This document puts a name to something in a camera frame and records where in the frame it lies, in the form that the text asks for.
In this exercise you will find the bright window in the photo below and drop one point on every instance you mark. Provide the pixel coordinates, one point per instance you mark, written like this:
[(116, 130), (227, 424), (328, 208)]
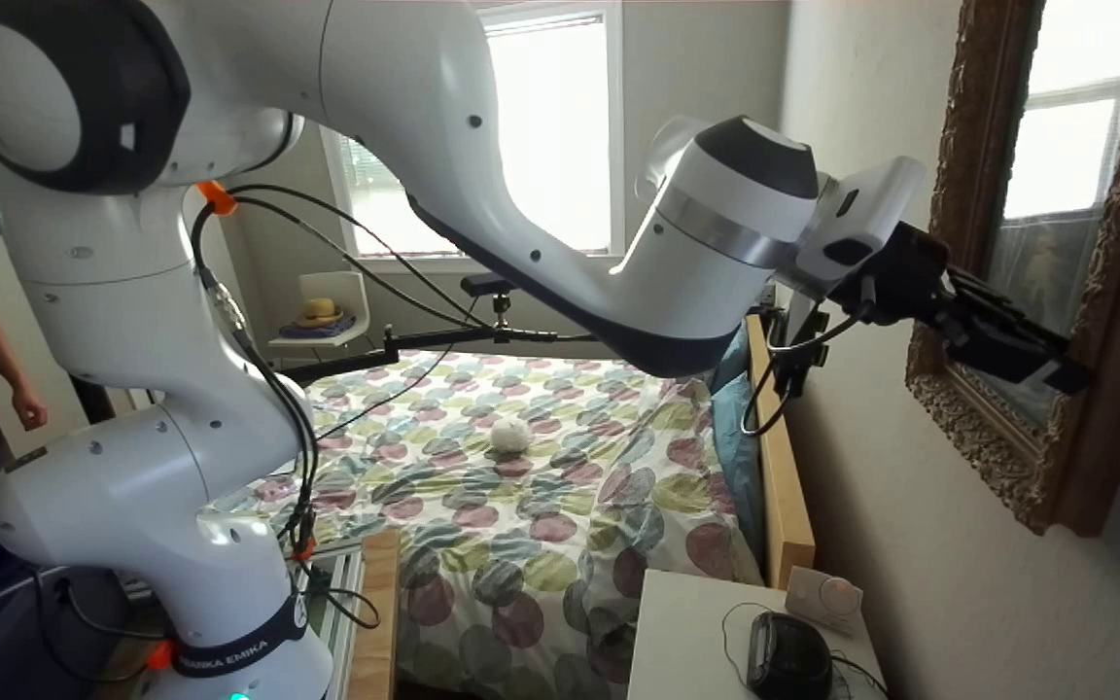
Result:
[(547, 130)]

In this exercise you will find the person hand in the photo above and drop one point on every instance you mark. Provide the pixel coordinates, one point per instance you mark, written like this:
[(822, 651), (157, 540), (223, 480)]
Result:
[(28, 411)]

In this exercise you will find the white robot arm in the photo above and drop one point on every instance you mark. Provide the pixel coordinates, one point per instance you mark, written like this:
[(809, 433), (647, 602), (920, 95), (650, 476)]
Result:
[(105, 325)]

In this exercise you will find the blue pillow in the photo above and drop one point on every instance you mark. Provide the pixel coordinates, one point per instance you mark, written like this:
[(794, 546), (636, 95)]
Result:
[(736, 440)]

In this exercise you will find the floral bed cover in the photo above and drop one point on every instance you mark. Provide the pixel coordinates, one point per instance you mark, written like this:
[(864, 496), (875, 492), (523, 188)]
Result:
[(523, 546)]

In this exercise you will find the small yellow object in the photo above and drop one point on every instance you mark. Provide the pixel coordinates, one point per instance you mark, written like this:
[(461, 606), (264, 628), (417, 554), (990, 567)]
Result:
[(319, 313)]

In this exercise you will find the black clock radio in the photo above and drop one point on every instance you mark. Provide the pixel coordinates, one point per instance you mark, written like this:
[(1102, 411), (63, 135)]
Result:
[(787, 659)]

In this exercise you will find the white wall shelf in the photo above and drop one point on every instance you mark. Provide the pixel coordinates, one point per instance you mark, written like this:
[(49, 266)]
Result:
[(328, 334)]

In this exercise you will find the gold ornate framed picture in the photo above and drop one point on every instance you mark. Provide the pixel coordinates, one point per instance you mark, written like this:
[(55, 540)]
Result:
[(1067, 454)]

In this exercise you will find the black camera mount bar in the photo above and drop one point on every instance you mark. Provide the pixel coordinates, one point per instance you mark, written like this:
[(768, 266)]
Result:
[(457, 340)]

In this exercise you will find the wooden headboard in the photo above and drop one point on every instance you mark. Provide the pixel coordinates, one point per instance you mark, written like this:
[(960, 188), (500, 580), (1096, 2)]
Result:
[(778, 492)]

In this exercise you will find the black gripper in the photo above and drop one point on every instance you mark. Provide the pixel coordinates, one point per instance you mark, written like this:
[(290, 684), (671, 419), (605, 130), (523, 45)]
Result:
[(895, 275)]

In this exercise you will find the white nightstand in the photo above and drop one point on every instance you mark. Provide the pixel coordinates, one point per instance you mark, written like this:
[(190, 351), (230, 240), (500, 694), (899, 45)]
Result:
[(689, 647)]

